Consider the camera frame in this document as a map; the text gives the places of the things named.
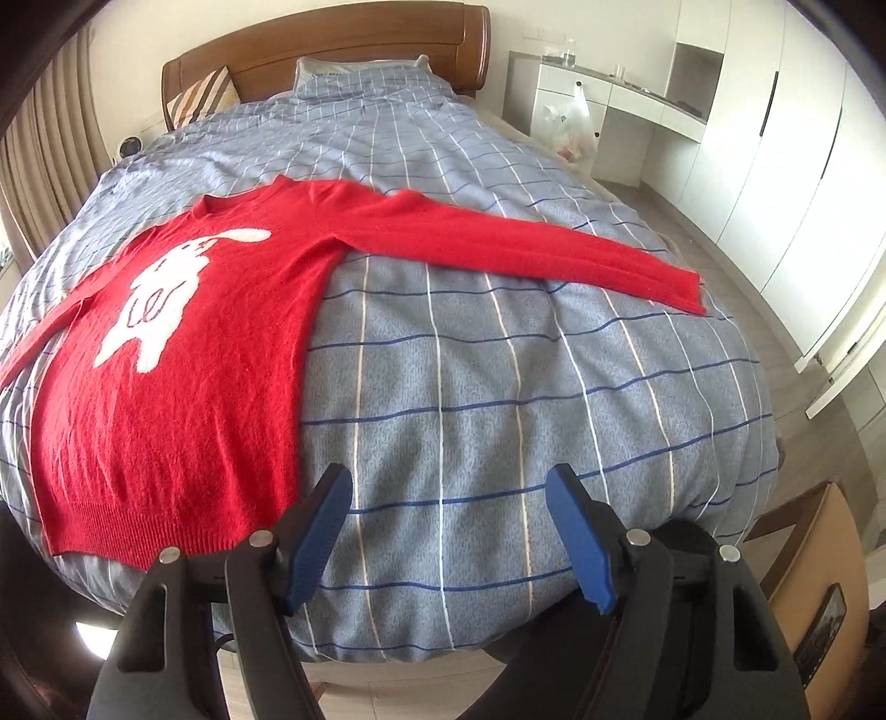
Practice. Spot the white desk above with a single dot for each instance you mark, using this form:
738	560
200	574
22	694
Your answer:
623	138

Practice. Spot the beige curtain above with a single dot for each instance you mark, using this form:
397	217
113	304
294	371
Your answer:
55	138

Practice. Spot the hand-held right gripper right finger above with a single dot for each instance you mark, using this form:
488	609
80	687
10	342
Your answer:
581	540

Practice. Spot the white wardrobe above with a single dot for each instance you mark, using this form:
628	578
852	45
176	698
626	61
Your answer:
796	173

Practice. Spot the striped pillow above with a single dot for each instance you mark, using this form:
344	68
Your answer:
201	93

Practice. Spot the clear glass vessel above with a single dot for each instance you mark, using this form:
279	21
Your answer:
564	52

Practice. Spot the blue-grey checked blanket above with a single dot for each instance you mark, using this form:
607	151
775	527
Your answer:
484	388

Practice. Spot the white plastic bag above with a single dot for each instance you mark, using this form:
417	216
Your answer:
567	124

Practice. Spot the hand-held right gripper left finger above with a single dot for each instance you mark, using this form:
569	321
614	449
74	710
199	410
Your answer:
322	540

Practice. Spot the white pillow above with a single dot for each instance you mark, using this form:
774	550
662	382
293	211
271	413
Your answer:
325	69

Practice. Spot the wooden bed headboard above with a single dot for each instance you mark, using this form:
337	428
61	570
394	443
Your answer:
346	41

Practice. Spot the cardboard box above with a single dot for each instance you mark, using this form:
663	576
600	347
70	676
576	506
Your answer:
817	554

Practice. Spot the red towel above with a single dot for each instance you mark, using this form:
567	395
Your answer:
207	381

